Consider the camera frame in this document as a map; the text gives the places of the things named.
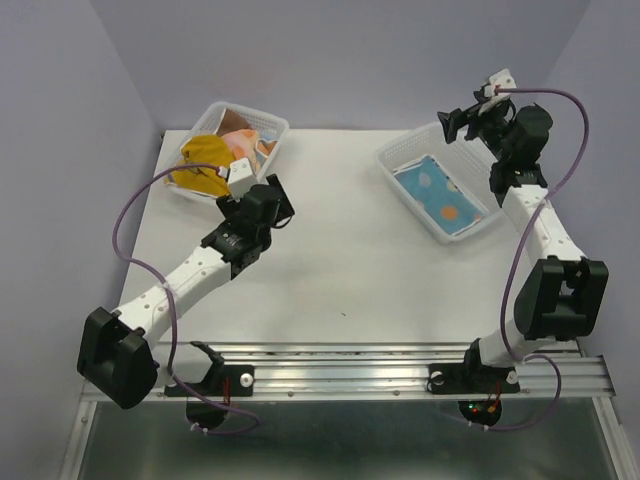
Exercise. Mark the aluminium mounting rail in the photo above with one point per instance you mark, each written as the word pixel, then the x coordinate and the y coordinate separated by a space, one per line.
pixel 399 371

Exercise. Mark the orange peach patterned towel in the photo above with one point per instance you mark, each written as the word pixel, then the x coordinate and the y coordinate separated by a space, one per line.
pixel 245 142

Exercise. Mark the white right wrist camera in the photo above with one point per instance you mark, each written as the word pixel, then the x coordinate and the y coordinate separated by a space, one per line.
pixel 488 96

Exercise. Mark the white basket holding towels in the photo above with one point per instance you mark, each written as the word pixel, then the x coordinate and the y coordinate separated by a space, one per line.
pixel 208 124

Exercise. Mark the mustard yellow towel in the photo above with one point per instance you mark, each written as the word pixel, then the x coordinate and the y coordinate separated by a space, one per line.
pixel 205 155

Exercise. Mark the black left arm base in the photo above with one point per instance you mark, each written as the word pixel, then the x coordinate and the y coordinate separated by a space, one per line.
pixel 213 394

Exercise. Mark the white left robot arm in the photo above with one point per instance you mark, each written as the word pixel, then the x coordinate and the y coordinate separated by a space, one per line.
pixel 116 349

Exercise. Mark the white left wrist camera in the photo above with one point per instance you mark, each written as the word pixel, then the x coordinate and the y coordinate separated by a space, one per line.
pixel 239 177

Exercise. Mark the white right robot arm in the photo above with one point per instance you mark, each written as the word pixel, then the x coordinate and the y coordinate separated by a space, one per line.
pixel 490 350

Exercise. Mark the empty white plastic basket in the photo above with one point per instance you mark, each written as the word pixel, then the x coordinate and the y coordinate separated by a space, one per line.
pixel 467 163

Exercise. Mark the blue polka dot towel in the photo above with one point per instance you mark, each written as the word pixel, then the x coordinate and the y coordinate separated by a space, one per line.
pixel 438 196

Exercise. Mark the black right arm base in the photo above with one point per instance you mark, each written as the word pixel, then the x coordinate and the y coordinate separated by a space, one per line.
pixel 480 388

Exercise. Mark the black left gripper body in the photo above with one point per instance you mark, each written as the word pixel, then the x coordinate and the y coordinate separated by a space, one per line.
pixel 228 207

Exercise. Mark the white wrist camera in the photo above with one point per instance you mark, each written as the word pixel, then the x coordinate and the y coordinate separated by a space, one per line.
pixel 488 96
pixel 239 177

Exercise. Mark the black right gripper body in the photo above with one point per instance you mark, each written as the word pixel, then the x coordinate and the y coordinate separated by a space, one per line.
pixel 490 128

